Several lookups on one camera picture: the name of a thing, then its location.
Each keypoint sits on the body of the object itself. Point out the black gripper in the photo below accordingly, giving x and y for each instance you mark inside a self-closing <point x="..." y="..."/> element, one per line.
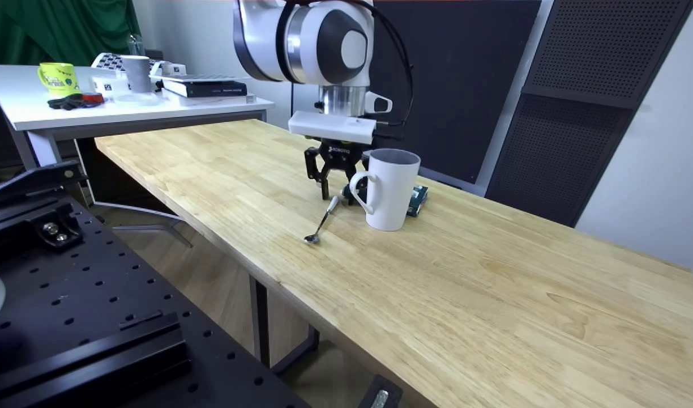
<point x="339" y="151"/>

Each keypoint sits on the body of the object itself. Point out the tall white mug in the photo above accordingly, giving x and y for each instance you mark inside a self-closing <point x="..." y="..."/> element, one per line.
<point x="393" y="193"/>

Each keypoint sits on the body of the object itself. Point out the small teal card box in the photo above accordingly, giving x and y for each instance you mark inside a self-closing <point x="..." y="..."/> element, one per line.
<point x="417" y="199"/>

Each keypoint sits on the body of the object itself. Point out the black table leg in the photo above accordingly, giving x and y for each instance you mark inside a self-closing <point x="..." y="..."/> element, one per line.
<point x="261" y="321"/>

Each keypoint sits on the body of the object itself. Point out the white object beside book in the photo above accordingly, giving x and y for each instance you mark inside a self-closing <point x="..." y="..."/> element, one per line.
<point x="168" y="69"/>

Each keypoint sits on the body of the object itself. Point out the grey white mug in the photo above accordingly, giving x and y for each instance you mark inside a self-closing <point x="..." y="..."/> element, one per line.
<point x="139" y="74"/>

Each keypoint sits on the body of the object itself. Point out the black perforated mat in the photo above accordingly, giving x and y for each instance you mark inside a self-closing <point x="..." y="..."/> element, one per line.
<point x="581" y="98"/>

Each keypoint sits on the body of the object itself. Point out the small checkered white object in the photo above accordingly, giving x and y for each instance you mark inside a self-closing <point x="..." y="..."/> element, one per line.
<point x="105" y="62"/>

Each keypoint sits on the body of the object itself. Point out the black perforated mounting board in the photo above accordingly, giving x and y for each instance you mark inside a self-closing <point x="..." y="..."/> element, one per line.
<point x="98" y="302"/>

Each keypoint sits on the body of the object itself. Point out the yellow green tape roll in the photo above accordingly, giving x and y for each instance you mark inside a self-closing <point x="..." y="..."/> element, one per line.
<point x="57" y="77"/>

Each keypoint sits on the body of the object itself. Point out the white side table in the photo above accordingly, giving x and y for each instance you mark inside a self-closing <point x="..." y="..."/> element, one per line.
<point x="30" y="104"/>

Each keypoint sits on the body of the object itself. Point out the green curtain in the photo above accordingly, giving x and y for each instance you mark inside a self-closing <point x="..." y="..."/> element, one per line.
<point x="52" y="29"/>

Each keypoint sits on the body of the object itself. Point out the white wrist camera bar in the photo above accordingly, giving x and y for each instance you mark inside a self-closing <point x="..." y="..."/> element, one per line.
<point x="332" y="128"/>

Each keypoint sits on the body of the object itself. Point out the white partition frame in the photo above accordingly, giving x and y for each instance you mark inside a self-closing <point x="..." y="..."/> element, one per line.
<point x="513" y="98"/>

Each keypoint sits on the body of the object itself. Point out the small black metal mount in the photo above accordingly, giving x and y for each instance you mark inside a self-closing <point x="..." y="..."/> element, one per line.
<point x="57" y="231"/>

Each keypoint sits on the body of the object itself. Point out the black flat bracket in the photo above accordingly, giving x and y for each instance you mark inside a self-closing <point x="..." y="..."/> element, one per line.
<point x="30" y="183"/>

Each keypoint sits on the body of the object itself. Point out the black rail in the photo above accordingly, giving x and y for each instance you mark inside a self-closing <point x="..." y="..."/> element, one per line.
<point x="89" y="364"/>

